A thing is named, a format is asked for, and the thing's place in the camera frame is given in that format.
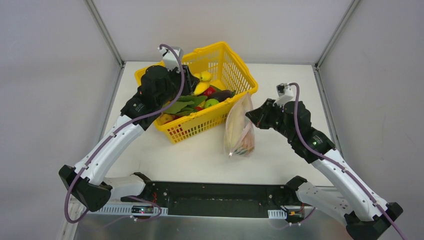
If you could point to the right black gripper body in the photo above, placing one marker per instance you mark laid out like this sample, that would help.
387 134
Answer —
265 114

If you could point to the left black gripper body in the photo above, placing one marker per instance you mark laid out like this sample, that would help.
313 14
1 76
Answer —
189 80

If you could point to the yellow banana bunch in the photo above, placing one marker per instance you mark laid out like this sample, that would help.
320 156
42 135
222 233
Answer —
204 82

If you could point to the white radish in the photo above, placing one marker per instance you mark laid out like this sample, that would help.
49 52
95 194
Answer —
234 127

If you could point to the clear zip top bag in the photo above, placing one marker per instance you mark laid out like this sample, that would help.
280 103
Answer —
246 100

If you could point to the toy pineapple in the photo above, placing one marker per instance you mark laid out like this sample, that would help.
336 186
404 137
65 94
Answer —
246 145

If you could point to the yellow plastic basket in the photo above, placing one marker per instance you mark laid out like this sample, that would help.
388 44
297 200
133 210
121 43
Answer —
230 80

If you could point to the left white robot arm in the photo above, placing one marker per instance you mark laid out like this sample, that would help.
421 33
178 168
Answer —
87 181

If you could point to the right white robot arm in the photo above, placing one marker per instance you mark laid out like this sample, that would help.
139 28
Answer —
364 214

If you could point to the red tomato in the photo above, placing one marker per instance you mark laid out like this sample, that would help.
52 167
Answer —
209 91

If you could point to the green leafy vegetable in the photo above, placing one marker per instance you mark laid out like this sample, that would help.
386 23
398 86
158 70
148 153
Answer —
186 105

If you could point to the green apple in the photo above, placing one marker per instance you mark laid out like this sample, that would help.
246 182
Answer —
210 102

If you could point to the purple eggplant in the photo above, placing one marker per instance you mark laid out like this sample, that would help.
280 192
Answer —
221 95

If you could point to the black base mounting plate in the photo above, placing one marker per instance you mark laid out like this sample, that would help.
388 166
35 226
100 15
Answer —
223 200

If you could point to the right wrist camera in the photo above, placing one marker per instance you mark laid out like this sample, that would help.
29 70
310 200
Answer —
285 94

